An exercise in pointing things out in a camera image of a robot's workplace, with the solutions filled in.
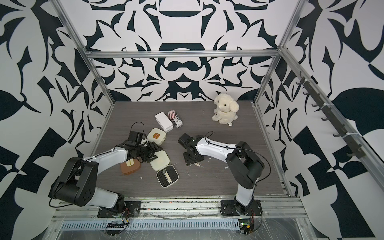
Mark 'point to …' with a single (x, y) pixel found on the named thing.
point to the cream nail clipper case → (157, 136)
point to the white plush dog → (225, 110)
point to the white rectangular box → (164, 121)
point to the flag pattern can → (175, 119)
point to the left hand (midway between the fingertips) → (160, 149)
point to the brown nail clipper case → (131, 166)
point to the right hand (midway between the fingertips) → (190, 158)
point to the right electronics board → (246, 226)
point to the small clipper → (197, 164)
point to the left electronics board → (113, 228)
